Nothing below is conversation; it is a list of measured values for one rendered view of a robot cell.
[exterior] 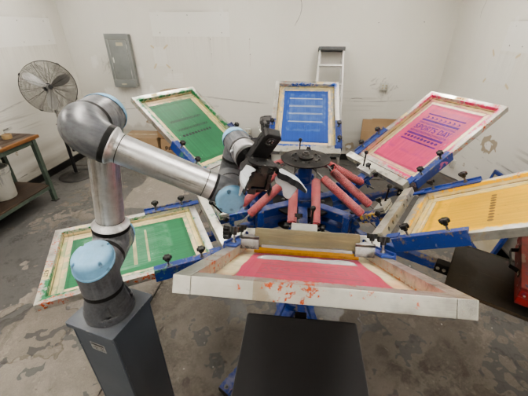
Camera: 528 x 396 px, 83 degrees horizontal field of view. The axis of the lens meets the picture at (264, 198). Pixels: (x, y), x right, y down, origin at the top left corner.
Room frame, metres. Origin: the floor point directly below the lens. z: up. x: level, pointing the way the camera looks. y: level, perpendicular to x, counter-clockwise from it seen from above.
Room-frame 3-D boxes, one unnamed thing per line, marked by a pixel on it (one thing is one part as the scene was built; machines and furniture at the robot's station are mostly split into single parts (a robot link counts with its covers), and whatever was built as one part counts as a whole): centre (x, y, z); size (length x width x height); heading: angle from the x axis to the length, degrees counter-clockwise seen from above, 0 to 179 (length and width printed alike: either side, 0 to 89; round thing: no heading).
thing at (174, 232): (1.35, 0.58, 1.05); 1.08 x 0.61 x 0.23; 113
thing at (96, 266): (0.68, 0.50, 1.37); 0.13 x 0.12 x 0.14; 5
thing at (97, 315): (0.68, 0.50, 1.25); 0.15 x 0.15 x 0.10
